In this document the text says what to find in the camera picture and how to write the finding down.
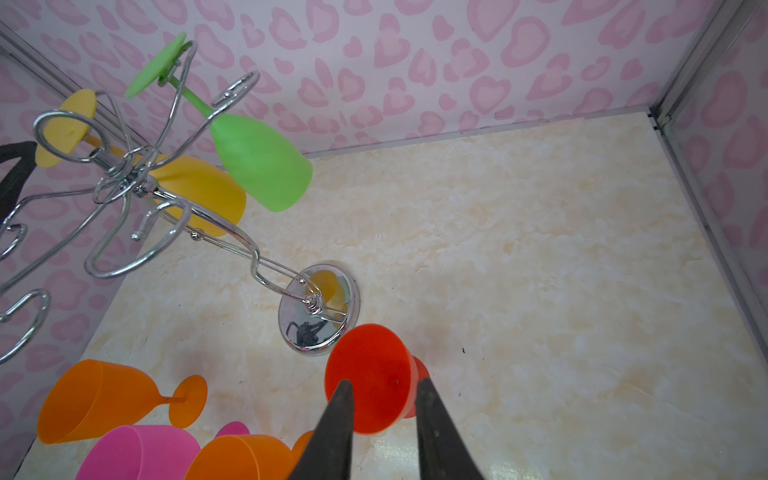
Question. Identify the green wine glass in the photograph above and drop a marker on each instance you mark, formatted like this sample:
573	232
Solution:
256	156

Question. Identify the orange wine glass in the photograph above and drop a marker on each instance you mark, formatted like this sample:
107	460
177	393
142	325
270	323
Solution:
94	397
247	457

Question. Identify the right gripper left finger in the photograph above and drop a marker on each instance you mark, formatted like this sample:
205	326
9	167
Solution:
328	454

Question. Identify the chrome wire glass rack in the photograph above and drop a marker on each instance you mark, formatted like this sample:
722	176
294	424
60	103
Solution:
328	294

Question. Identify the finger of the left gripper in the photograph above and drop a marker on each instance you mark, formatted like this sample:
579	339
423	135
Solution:
13	182

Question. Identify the yellow wine glass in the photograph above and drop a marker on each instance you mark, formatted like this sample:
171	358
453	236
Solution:
189	177

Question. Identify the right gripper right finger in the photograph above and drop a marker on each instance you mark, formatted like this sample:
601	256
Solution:
442	452

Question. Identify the pink wine glass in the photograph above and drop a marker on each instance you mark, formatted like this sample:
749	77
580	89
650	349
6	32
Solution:
142	452

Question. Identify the red wine glass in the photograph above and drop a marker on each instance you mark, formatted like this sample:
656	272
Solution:
383	373

